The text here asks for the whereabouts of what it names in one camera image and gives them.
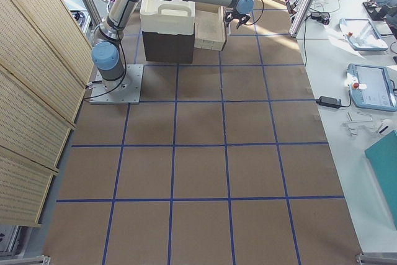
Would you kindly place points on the black power adapter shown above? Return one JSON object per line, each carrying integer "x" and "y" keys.
{"x": 329, "y": 102}

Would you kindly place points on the dark wooden drawer box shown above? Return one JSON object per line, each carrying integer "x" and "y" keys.
{"x": 209, "y": 34}

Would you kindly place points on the teal box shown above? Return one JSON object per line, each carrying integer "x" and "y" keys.
{"x": 382, "y": 157}

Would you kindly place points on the teach pendant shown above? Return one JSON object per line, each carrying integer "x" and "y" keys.
{"x": 362, "y": 35}
{"x": 370, "y": 87}

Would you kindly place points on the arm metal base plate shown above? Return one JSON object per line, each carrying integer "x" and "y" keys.
{"x": 125, "y": 90}

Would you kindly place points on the cream plastic tray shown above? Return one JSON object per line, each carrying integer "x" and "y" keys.
{"x": 174, "y": 17}

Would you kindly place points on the far teach pendant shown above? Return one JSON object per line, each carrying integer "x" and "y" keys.
{"x": 362, "y": 35}

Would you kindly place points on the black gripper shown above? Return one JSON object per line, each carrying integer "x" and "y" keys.
{"x": 234, "y": 16}

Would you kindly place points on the near teach pendant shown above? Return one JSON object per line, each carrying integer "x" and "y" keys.
{"x": 370, "y": 87}

